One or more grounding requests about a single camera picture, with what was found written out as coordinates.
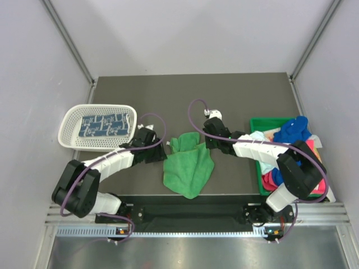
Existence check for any pink red towel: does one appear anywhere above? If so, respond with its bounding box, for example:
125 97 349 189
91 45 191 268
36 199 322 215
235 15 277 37
258 138 325 194

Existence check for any white perforated plastic basket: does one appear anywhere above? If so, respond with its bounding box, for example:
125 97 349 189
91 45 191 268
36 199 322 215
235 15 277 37
58 104 137 152

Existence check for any white mint towel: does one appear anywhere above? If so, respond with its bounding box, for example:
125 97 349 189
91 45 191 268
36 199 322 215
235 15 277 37
250 131 275 175

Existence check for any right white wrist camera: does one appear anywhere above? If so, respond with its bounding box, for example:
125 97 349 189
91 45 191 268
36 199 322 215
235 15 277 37
204 109 222 120

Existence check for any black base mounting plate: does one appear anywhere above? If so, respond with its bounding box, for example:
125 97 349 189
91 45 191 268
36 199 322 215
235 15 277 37
95 195 294 233

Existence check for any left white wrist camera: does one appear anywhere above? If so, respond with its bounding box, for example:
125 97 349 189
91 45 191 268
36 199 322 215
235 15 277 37
137 124 154 130

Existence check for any green plastic bin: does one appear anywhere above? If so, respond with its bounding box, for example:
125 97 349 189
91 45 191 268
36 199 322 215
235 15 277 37
250 116 311 196

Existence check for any green microfiber towel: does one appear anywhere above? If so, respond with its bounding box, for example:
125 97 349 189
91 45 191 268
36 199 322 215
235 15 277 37
163 132 215 200

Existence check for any aluminium frame rail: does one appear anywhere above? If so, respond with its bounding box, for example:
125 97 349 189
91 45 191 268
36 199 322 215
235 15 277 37
45 202 350 226

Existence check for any slotted grey cable duct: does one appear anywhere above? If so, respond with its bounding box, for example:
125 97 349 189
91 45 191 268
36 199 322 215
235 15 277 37
56 226 274 238

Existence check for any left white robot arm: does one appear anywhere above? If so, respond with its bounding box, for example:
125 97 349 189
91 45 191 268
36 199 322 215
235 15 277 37
52 127 167 222

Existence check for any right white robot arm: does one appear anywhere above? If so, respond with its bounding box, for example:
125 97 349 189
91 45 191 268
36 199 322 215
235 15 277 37
203 117 326 222

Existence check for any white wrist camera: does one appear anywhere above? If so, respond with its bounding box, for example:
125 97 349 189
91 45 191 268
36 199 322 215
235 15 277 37
137 124 154 130
204 109 222 120

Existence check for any blue white patterned towel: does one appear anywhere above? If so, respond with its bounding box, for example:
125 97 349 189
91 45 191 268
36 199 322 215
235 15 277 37
78 113 131 138

